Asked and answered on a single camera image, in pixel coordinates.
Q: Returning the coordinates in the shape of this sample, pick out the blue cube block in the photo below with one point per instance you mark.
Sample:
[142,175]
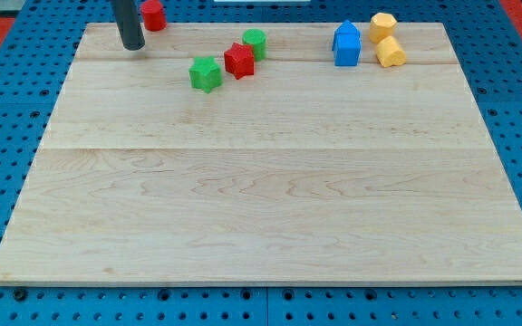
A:
[346,49]

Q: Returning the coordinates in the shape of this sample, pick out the light wooden board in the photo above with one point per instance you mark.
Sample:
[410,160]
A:
[303,174]

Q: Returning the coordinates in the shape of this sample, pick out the green star block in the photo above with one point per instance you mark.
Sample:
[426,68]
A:
[205,74]

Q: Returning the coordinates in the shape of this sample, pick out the red cylinder block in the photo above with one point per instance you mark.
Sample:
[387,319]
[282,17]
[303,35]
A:
[153,15]

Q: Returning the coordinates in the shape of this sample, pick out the yellow heart block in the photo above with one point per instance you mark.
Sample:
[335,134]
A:
[390,53]

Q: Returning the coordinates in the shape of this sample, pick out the yellow hexagon block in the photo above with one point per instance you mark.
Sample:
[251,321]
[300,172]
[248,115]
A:
[381,25]

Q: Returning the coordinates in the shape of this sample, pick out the blue triangle block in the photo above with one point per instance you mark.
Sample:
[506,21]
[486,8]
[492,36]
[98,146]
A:
[346,28]

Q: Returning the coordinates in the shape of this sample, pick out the green cylinder block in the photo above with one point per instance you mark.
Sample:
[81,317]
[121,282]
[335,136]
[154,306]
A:
[257,39]

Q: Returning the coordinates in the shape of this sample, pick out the red star block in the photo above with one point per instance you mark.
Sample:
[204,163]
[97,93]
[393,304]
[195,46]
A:
[239,60]

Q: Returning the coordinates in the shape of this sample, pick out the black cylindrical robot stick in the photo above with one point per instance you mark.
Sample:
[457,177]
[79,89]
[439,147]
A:
[128,23]

